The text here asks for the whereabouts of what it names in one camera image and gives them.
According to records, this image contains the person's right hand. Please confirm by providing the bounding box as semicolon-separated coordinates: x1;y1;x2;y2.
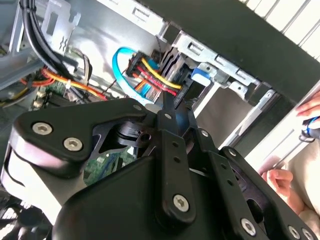
296;97;320;117

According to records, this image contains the red yellow power wire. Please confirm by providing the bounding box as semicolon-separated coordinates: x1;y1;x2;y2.
125;49;195;110

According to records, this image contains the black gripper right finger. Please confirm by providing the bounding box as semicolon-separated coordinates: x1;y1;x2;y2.
179;98;318;240

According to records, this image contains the person's left hand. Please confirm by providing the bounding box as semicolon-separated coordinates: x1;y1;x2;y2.
258;168;306;215

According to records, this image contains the round black tool blue ring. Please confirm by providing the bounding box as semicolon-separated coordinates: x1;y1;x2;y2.
299;116;320;144

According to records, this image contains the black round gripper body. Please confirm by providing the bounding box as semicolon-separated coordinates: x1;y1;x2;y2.
51;154;288;240

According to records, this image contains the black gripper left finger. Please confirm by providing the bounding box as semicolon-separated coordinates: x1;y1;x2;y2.
9;92;198;225

